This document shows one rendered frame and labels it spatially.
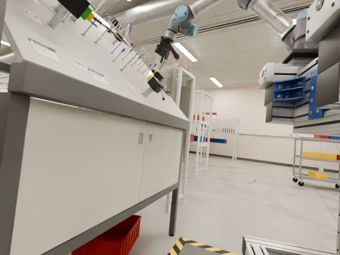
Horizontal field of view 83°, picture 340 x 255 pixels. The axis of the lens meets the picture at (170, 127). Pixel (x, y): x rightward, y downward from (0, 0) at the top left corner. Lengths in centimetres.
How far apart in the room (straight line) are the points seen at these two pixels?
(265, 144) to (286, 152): 81
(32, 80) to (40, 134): 14
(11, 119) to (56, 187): 21
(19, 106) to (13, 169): 14
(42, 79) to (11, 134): 14
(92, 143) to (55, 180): 15
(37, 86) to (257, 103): 908
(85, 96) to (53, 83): 10
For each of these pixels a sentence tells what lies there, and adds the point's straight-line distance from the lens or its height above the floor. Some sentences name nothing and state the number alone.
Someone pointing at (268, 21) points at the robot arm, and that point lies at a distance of 136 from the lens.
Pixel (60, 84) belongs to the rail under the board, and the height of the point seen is 84.
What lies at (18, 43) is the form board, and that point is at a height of 91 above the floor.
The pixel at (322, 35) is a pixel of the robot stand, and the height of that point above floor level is 103.
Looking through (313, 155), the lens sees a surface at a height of 63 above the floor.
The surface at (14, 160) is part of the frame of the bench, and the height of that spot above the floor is 65.
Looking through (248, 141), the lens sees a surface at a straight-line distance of 920.
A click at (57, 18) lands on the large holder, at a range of 80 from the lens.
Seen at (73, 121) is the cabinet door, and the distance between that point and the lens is 62.
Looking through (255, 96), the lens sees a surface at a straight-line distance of 941.
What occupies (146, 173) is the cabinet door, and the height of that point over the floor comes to 54.
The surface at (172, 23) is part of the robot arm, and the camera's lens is 141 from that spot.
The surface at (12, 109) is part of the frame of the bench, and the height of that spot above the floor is 76.
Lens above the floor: 74
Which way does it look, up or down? 3 degrees up
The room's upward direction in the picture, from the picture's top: 5 degrees clockwise
